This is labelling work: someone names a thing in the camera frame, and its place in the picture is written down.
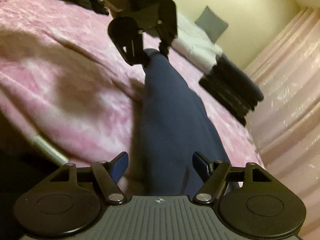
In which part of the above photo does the navy blue garment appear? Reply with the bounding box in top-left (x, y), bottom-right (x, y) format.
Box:
top-left (125, 49), bottom-right (244, 197)

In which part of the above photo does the stack of dark folded clothes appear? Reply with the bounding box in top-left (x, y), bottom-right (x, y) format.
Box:
top-left (199, 54), bottom-right (265, 127)

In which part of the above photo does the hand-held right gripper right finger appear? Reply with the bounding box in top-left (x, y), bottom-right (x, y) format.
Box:
top-left (192, 151), bottom-right (272, 204)

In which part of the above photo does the pink blanket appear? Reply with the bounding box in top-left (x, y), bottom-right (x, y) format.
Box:
top-left (0, 0), bottom-right (268, 188)

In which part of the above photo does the grey pillow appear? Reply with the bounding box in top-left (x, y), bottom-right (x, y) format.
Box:
top-left (196, 5), bottom-right (229, 43)

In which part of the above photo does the white rod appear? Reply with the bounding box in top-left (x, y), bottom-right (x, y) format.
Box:
top-left (31, 134), bottom-right (69, 164)

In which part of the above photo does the white folded cloth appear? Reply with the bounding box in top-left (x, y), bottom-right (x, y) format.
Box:
top-left (172, 12), bottom-right (223, 73)

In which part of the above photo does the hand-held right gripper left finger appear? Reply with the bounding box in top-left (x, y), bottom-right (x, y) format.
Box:
top-left (51, 151), bottom-right (130, 204)

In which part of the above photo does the pink curtain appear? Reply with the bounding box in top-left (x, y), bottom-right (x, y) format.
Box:
top-left (244, 5), bottom-right (320, 240)

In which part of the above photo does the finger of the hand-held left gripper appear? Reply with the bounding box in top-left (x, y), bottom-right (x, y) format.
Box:
top-left (157, 0), bottom-right (178, 58)
top-left (117, 33), bottom-right (151, 67)

